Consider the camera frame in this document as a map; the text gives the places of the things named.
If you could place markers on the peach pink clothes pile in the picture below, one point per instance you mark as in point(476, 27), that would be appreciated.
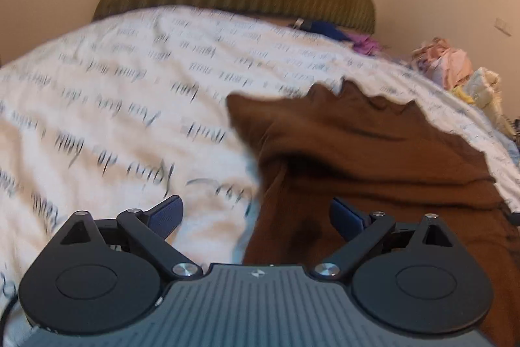
point(443, 64)

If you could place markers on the brown cloth garment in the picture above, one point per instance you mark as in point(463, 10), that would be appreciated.
point(376, 155)

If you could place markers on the blue garment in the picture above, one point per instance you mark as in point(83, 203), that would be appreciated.
point(320, 27)

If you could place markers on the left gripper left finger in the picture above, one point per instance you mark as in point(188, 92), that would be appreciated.
point(147, 233)

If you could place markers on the wall switch plate right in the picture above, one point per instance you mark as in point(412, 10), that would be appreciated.
point(502, 26)

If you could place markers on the white script-print bed cover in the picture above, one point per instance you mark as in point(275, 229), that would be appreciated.
point(128, 110)

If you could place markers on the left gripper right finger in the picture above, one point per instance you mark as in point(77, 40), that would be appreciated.
point(363, 234)

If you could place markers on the purple pink garment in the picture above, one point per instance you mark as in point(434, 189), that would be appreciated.
point(364, 44)

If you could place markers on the yellow cloth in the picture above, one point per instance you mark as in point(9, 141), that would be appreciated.
point(461, 94)

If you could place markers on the cream yellow blanket pile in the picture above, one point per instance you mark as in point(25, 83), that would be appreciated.
point(484, 86)

